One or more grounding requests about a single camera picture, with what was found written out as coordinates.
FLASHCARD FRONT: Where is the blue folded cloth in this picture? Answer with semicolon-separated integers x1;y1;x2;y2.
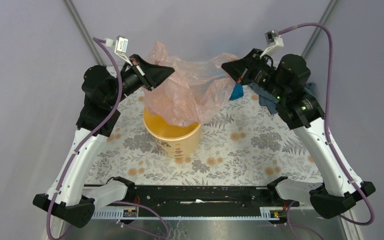
229;84;244;101

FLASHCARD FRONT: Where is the yellow plastic trash bin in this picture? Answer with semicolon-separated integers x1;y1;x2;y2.
143;108;202;158

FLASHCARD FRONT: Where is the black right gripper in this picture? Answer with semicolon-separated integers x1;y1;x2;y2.
220;48;287;101

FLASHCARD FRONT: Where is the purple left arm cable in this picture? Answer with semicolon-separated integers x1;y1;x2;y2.
46;37;170;240

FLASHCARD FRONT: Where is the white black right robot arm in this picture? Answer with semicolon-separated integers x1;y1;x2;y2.
221;48;376;219

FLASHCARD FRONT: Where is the grey crumpled shirt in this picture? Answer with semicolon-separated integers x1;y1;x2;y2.
248;82;316;115

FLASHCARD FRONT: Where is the pink plastic trash bag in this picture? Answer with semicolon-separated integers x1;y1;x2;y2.
143;41;238;127

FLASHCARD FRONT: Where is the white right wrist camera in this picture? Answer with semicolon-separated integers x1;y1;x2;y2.
259;30;284;59

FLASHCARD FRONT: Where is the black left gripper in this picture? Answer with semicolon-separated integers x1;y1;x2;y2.
106;53;175;107

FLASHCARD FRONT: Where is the aluminium frame profile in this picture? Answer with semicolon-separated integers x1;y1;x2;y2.
62;0;105;66

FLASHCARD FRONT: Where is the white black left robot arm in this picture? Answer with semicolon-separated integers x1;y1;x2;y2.
32;54;175;228

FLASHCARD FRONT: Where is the floral patterned table mat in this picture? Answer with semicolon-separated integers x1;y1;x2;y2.
86;87;322;186

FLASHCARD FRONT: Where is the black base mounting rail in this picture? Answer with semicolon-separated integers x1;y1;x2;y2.
103;184;301;219

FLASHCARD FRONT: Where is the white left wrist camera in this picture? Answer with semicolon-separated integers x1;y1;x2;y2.
104;35;132;65

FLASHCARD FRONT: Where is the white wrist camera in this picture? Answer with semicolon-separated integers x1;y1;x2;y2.
104;35;132;65
259;30;284;59

